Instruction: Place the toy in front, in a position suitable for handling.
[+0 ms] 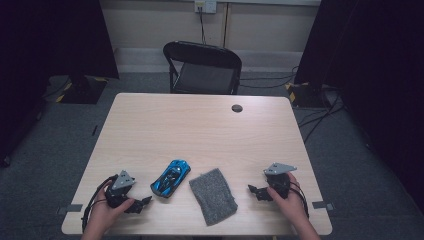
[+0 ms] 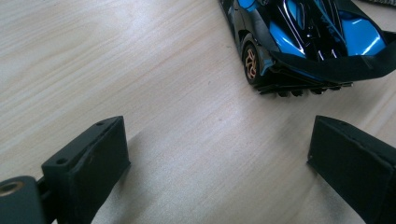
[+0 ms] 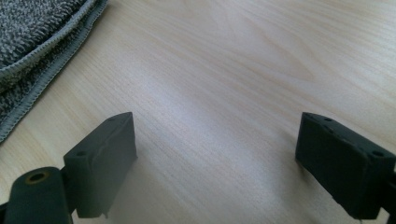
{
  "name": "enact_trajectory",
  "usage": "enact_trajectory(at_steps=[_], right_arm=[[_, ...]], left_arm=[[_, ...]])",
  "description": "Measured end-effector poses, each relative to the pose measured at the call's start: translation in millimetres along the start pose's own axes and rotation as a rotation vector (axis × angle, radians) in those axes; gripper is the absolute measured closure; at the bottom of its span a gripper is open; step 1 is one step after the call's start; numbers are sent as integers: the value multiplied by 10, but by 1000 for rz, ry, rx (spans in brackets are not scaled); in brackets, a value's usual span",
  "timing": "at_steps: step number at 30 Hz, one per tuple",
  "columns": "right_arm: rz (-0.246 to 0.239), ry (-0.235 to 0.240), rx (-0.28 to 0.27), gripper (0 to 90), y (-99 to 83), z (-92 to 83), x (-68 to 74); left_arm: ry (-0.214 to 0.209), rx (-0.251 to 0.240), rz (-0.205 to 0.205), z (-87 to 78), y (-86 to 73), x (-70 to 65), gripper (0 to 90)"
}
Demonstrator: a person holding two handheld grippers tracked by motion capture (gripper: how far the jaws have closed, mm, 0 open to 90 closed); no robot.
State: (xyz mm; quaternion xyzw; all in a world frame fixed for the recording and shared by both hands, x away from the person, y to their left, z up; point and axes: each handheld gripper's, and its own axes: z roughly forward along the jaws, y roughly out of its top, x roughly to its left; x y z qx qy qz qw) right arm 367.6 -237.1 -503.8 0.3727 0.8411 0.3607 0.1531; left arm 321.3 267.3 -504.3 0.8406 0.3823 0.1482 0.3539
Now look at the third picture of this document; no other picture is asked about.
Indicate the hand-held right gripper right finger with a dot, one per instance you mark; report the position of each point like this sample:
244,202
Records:
342,165

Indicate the grey terry cloth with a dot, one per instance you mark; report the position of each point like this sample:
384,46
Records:
28,37

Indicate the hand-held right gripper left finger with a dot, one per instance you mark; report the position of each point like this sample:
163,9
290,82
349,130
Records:
102,161

